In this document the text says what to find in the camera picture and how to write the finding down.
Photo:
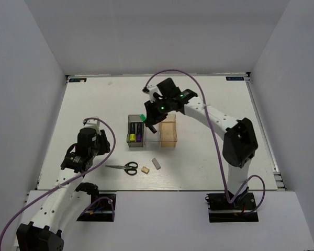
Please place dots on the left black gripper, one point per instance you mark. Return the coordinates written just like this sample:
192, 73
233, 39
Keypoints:
103, 138

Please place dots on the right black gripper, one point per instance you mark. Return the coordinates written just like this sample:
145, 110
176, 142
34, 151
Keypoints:
153, 116

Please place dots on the green highlighter marker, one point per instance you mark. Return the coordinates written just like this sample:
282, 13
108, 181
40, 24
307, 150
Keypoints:
143, 118

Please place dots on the purple highlighter marker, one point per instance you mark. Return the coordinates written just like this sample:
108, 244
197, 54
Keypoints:
139, 130

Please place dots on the yellow highlighter marker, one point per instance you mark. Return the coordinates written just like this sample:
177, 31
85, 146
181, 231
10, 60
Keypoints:
132, 132

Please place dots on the grey rectangular eraser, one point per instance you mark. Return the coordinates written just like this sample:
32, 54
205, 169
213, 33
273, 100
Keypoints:
156, 163

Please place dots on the black handled scissors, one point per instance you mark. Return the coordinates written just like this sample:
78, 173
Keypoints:
130, 168

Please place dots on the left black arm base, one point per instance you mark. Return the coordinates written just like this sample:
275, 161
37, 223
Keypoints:
101, 211

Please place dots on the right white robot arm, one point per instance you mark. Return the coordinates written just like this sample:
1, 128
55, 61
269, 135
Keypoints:
238, 136

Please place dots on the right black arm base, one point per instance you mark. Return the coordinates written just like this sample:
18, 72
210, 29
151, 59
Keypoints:
221, 211

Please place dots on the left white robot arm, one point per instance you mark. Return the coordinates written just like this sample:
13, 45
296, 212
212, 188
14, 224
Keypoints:
72, 195

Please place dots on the clear transparent container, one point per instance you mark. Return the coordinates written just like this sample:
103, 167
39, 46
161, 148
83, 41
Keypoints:
151, 139

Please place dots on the orange transparent container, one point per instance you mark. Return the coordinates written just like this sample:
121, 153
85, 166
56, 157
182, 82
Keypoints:
168, 133

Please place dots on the grey transparent container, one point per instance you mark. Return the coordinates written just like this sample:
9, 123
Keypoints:
135, 119

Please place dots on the left blue table label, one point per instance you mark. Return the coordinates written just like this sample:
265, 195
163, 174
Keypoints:
77, 80

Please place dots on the blue table label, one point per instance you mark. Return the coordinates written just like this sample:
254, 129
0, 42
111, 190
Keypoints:
234, 78
77, 80

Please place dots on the right blue table label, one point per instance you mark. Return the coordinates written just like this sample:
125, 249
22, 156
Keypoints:
234, 78

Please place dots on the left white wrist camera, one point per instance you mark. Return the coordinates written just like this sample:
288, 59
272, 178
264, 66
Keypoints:
93, 123

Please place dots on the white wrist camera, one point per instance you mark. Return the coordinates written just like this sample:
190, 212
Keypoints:
152, 91
93, 123

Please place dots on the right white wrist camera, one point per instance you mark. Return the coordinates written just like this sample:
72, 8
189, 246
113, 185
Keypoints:
152, 91

